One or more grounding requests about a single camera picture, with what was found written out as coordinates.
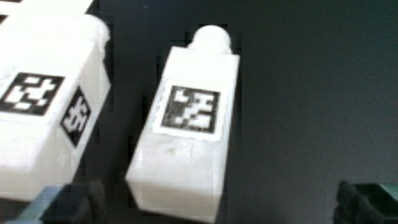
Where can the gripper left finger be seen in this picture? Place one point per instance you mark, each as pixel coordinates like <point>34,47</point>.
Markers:
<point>68,204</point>

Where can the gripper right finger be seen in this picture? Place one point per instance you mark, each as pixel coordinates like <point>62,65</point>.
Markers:
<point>366,203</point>

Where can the white leg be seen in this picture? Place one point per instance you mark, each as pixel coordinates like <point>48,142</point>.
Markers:
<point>53,89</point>
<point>174,175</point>

